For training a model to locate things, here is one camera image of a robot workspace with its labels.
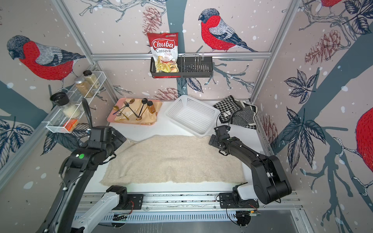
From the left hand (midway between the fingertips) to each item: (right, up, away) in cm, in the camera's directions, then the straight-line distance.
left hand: (119, 136), depth 72 cm
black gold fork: (-17, +18, +46) cm, 52 cm away
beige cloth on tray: (+1, +9, +39) cm, 40 cm away
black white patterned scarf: (+70, +12, +32) cm, 78 cm away
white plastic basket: (+38, +10, +39) cm, 56 cm away
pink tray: (-26, +11, +40) cm, 49 cm away
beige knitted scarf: (+24, -17, +15) cm, 33 cm away
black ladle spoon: (-3, +22, +48) cm, 53 cm away
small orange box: (-20, +7, -6) cm, 22 cm away
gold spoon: (-24, +16, +43) cm, 52 cm away
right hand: (+53, -7, +21) cm, 58 cm away
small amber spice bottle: (+6, +16, +36) cm, 40 cm away
